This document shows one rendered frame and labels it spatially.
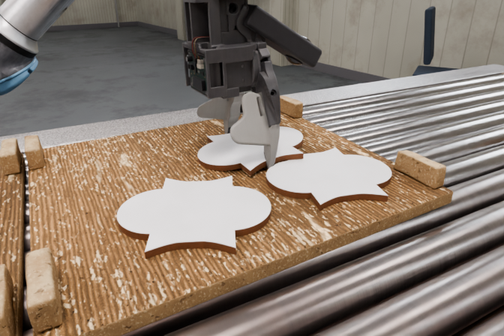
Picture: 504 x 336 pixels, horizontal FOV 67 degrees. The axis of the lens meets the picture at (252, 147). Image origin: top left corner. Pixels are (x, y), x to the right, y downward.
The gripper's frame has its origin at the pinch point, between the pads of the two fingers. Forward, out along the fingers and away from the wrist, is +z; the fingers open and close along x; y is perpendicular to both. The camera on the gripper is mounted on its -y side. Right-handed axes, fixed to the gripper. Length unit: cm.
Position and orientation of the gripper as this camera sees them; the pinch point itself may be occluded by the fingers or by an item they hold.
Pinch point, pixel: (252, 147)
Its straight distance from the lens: 50.6
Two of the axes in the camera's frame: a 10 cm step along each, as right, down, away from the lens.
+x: 4.9, 3.3, -8.1
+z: 0.2, 9.2, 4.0
